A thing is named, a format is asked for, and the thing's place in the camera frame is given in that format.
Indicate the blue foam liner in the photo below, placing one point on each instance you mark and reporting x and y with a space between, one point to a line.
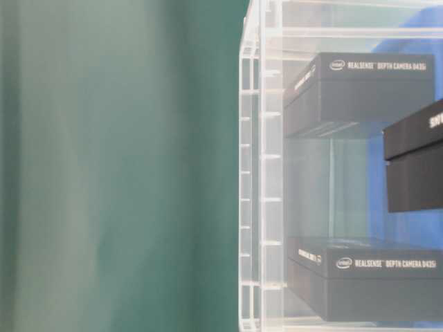
420 228

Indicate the black camera box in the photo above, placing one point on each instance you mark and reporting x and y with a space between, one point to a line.
412 150
355 95
359 279

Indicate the clear plastic storage case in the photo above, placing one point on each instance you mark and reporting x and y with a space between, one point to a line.
305 187

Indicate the green table cloth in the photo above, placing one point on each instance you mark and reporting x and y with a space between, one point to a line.
119 164

